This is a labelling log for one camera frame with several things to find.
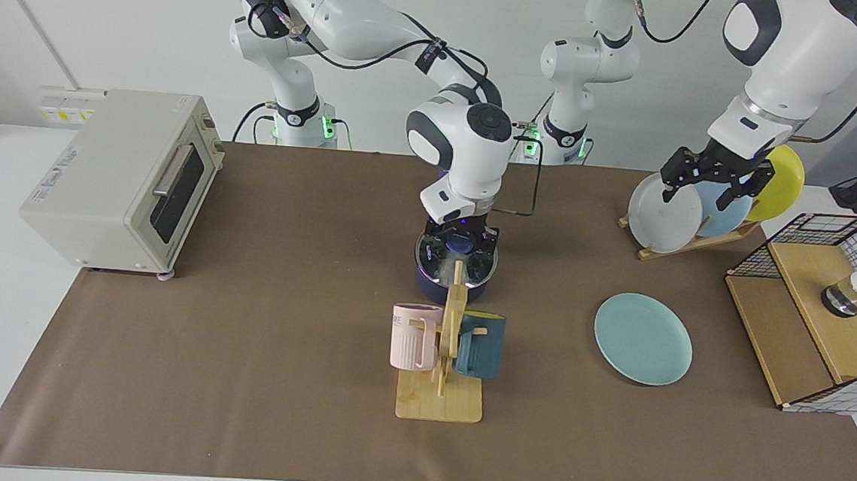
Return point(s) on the wooden cup stand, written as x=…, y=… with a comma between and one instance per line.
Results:
x=440, y=403

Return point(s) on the brown table cloth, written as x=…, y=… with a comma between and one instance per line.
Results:
x=236, y=408

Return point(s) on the white wall socket box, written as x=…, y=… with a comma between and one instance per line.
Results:
x=68, y=113

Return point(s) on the light blue plate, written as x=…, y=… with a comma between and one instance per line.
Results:
x=732, y=219

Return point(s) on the pink ribbed cup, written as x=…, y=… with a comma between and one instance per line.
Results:
x=410, y=345

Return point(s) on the dark teal cup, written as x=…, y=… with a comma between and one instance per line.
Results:
x=485, y=350

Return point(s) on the yellow plate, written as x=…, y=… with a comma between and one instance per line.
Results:
x=783, y=182

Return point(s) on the pale green plate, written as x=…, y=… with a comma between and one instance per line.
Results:
x=644, y=338

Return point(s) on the white plate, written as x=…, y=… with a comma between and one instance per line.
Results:
x=663, y=227

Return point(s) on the pale toaster oven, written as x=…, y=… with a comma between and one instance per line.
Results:
x=100, y=187

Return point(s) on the glass lid with blue knob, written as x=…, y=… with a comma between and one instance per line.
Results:
x=481, y=268

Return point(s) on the wooden plate rack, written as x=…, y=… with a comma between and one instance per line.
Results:
x=700, y=241

